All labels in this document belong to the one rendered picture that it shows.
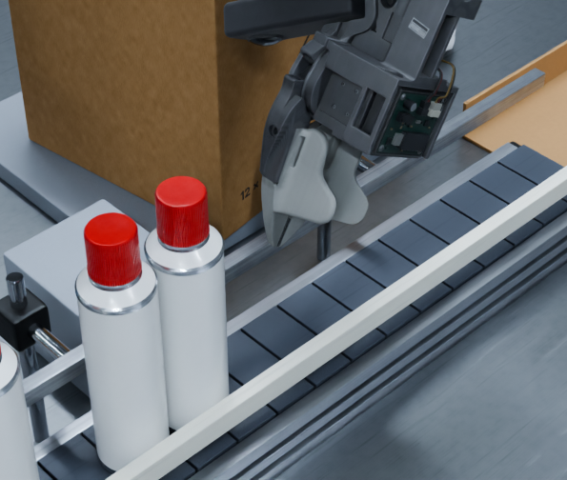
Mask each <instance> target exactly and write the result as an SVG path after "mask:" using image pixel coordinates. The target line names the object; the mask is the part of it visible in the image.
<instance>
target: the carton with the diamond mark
mask: <svg viewBox="0 0 567 480"><path fill-rule="evenodd" d="M233 1H237V0H9V5H10V18H11V23H12V30H13V37H14V44H15V49H16V56H17V63H18V69H19V75H20V82H21V89H22V95H23V101H24V108H25V114H26V121H27V127H28V134H29V139H30V140H31V141H33V142H35V143H37V144H39V145H41V146H43V147H44V148H46V149H48V150H51V151H53V152H55V153H57V154H59V155H60V156H62V157H64V158H66V159H68V160H70V161H72V162H73V163H75V164H77V165H78V166H80V167H82V168H84V169H86V170H89V171H91V172H93V173H95V174H96V175H98V176H100V177H102V178H104V179H106V180H108V181H110V182H112V183H114V184H115V185H116V186H118V187H120V188H122V189H124V190H127V191H129V192H130V193H132V194H134V195H136V196H138V197H140V198H142V199H144V200H146V201H148V202H149V203H151V204H153V205H155V198H154V193H155V190H156V188H157V187H158V186H159V185H160V184H161V183H162V182H163V181H165V180H167V179H169V178H172V177H175V176H189V177H192V178H195V179H197V180H199V181H200V182H201V183H202V184H203V185H204V186H205V187H206V189H207V193H208V212H209V224H210V225H211V226H213V227H214V228H216V229H217V230H218V231H219V232H220V233H221V235H222V237H223V239H224V240H226V239H227V238H228V237H229V236H231V235H232V234H233V233H234V232H236V231H237V230H238V229H240V228H241V227H242V226H243V225H245V224H246V223H247V222H248V221H250V220H251V219H252V218H253V217H255V216H256V215H257V214H258V213H260V212H261V211H262V201H261V182H262V174H261V172H260V170H259V169H260V159H261V150H262V140H263V132H264V128H265V124H266V120H267V117H268V114H269V112H270V109H271V107H272V105H273V102H274V100H275V98H276V96H277V95H278V93H279V91H280V89H281V87H282V84H283V79H284V76H285V75H286V74H289V72H290V69H291V67H292V65H293V63H294V61H295V59H296V58H297V56H298V54H299V53H300V49H301V48H302V47H303V46H304V45H306V44H307V43H308V42H309V41H311V40H313V38H314V34H312V35H306V36H301V37H295V38H291V39H285V40H282V41H280V42H279V43H277V44H275V45H272V46H268V47H262V46H257V45H255V44H253V43H251V42H248V40H243V39H236V38H230V37H228V36H226V34H225V31H224V6H225V5H226V4H227V3H229V2H233Z"/></svg>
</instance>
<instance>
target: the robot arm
mask: <svg viewBox="0 0 567 480"><path fill-rule="evenodd" d="M481 3H482V0H237V1H233V2H229V3H227V4H226V5H225V6H224V31H225V34H226V36H228V37H230V38H236V39H243V40H248V42H251V43H253V44H255V45H257V46H262V47H268V46H272V45H275V44H277V43H279V42H280V41H282V40H285V39H291V38H295V37H301V36H306V35H312V34H314V38H313V40H311V41H309V42H308V43H307V44H306V45H304V46H303V47H302V48H301V49H300V53H299V54H298V56H297V58H296V59H295V61H294V63H293V65H292V67H291V69H290V72H289V74H286V75H285V76H284V79H283V84H282V87H281V89H280V91H279V93H278V95H277V96H276V98H275V100H274V102H273V105H272V107H271V109H270V112H269V114H268V117H267V120H266V124H265V128H264V132H263V140H262V150H261V159H260V169H259V170H260V172H261V174H262V182H261V201H262V210H263V218H264V226H265V232H266V236H267V240H268V242H269V243H270V244H271V245H272V246H274V247H282V246H283V245H284V244H285V243H286V242H287V241H288V240H289V239H290V238H291V237H292V236H293V235H294V234H295V233H296V232H297V231H298V230H299V229H300V227H301V226H302V225H303V224H304V223H305V221H310V222H313V223H316V224H320V225H322V224H326V223H328V222H329V221H330V220H331V219H332V220H335V221H339V222H343V223H346V224H356V223H358V222H360V221H361V220H362V219H363V218H364V217H365V215H366V212H367V210H368V207H369V202H368V199H367V197H366V195H365V193H364V192H363V190H362V188H361V187H360V186H359V184H358V183H357V181H356V177H355V172H356V169H357V166H358V164H359V161H360V159H361V156H362V153H363V152H364V153H365V154H367V155H373V156H389V157H403V158H419V157H421V156H422V157H424V158H425V159H428V158H429V156H430V154H431V151H432V149H433V147H434V145H435V141H436V139H437V137H438V135H439V133H440V131H441V128H442V126H443V124H444V122H445V119H446V117H447V115H448V112H449V110H450V108H451V106H452V104H453V102H454V100H455V98H456V94H457V92H458V89H459V88H458V87H456V86H454V82H455V78H456V67H455V66H454V64H452V63H450V62H448V61H445V60H442V58H443V56H444V53H445V51H446V49H447V47H448V45H449V43H450V40H451V38H452V36H453V33H454V31H455V29H456V25H457V23H458V21H459V18H465V19H469V20H475V18H476V14H477V12H478V10H479V7H480V5H481ZM441 62H444V63H447V64H449V65H451V66H452V68H453V74H452V79H451V83H449V82H447V81H448V80H446V79H443V78H442V76H443V74H442V71H441V69H440V68H439V65H440V63H441ZM437 71H439V77H438V76H436V75H435V74H436V72H437ZM443 106H444V107H443ZM313 120H315V121H317V122H319V123H320V124H322V125H321V126H319V127H318V128H316V129H309V126H310V122H311V121H313ZM436 121H437V122H436ZM430 136H431V137H430Z"/></svg>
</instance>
